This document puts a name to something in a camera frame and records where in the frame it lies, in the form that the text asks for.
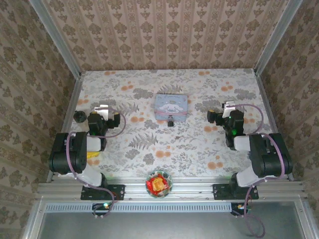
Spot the black round cap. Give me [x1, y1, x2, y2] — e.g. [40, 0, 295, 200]
[73, 111, 87, 123]

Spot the blue cartoon tin box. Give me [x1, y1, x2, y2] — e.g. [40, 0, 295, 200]
[154, 93, 189, 121]

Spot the floral patterned table cover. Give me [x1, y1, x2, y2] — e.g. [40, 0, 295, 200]
[63, 69, 279, 180]

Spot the red wrapped candy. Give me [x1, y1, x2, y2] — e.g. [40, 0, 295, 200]
[147, 175, 158, 194]

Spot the orange wrapped candy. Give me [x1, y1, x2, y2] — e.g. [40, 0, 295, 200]
[154, 177, 168, 194]

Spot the small bowl with candy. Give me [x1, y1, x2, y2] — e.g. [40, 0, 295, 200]
[145, 169, 174, 200]

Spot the small circuit board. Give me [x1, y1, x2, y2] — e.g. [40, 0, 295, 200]
[231, 202, 252, 216]
[92, 202, 112, 217]

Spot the grey metal panel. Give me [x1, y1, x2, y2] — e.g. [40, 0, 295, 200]
[37, 201, 315, 239]

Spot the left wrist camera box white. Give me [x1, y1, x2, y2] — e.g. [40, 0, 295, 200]
[94, 104, 109, 120]

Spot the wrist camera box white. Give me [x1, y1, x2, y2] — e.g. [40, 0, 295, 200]
[222, 100, 236, 112]
[94, 104, 109, 120]

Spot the purple left wrist cable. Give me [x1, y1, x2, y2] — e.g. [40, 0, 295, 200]
[99, 107, 127, 139]

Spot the purple wrist cable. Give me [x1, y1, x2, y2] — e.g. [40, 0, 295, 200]
[99, 107, 127, 139]
[225, 104, 265, 136]

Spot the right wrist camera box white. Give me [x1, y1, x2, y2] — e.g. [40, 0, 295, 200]
[222, 100, 236, 112]

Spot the aluminium side rail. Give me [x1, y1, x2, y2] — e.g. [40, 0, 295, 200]
[253, 68, 295, 181]
[46, 74, 85, 184]

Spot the purple right wrist cable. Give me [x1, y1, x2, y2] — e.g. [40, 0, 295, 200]
[225, 104, 265, 136]

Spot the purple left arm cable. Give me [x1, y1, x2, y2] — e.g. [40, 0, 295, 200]
[65, 131, 116, 220]

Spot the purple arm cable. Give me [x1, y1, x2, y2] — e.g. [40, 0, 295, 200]
[243, 132, 288, 239]
[65, 131, 116, 220]

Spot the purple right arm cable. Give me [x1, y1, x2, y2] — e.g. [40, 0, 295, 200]
[243, 132, 288, 239]

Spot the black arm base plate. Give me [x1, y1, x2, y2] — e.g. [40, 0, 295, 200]
[212, 183, 259, 200]
[80, 183, 126, 201]

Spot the wide aluminium mounting rail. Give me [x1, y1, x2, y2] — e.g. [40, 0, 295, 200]
[36, 177, 307, 201]

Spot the aluminium frame post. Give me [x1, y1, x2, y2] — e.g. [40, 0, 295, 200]
[27, 0, 82, 78]
[253, 0, 304, 76]

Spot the grey slotted cable duct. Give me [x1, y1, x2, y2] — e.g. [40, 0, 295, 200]
[44, 202, 233, 213]

